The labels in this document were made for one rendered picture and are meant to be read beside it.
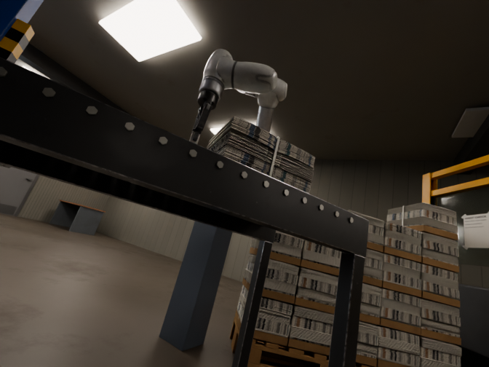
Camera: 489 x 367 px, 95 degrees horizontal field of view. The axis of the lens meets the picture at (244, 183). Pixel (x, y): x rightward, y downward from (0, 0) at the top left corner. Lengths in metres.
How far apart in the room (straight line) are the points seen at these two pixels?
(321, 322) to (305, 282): 0.26
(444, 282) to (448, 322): 0.25
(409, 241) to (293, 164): 1.36
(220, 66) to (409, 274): 1.78
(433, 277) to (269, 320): 1.20
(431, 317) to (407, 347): 0.26
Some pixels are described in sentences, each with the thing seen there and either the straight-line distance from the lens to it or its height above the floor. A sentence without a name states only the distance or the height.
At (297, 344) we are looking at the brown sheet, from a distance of 1.68.
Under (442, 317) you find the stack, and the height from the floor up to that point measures 0.52.
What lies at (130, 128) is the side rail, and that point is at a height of 0.77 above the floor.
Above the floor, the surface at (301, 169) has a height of 0.95.
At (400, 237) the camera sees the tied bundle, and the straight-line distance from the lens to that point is 2.01.
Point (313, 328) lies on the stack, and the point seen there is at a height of 0.27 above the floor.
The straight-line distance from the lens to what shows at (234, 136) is 0.77.
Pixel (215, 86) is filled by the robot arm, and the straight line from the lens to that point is 0.93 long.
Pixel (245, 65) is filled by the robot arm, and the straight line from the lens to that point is 0.96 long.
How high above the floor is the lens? 0.60
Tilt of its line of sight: 16 degrees up
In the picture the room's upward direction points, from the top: 15 degrees clockwise
